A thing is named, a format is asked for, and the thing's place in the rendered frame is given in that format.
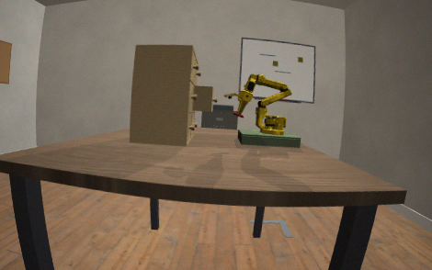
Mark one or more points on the brown wooden chest of drawers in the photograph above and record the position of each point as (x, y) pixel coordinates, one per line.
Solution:
(160, 94)

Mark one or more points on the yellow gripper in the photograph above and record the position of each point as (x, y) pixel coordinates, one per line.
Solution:
(246, 97)

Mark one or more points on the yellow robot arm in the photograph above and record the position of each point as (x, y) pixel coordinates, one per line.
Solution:
(261, 111)

